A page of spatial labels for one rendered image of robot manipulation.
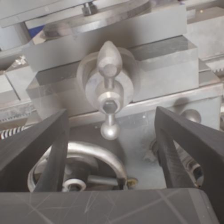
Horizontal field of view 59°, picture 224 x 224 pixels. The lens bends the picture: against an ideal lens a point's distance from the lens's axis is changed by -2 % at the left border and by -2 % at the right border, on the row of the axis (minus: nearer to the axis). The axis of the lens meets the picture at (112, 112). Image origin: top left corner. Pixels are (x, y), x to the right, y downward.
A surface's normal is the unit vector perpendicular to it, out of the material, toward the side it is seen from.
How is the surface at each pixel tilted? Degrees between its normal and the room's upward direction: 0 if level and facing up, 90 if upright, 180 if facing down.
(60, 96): 90
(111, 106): 90
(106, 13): 50
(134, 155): 90
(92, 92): 90
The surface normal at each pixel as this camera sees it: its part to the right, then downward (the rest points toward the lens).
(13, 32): 0.03, 0.57
